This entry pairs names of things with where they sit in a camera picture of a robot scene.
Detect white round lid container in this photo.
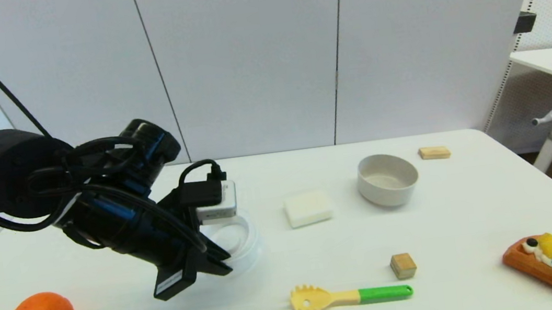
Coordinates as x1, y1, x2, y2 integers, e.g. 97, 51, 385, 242
199, 207, 268, 281

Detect beige round bowl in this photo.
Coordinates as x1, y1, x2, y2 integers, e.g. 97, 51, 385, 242
354, 150, 422, 212

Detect white rectangular soap block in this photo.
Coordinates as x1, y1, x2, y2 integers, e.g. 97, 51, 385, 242
283, 188, 335, 230

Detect flat wooden block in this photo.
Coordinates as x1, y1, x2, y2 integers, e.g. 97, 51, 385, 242
417, 144, 452, 162

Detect small wooden cube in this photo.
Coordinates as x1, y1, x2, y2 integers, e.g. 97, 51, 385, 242
389, 252, 419, 281

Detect toy waffle with fruit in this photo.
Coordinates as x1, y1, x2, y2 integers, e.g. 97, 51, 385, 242
500, 232, 552, 303

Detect black clamp on panel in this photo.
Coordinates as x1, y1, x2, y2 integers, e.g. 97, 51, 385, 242
511, 10, 539, 36

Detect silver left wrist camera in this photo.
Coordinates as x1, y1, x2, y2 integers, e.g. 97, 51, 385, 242
193, 180, 240, 223

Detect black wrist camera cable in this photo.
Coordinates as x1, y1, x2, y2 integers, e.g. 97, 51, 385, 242
73, 156, 237, 269

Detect pasta spoon with green handle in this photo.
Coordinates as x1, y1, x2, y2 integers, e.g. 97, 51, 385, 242
289, 272, 415, 310

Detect black arm cable loops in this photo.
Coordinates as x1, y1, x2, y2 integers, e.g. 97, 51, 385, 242
0, 131, 158, 237

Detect grey desk crank handle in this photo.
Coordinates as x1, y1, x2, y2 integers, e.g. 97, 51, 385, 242
530, 108, 552, 127

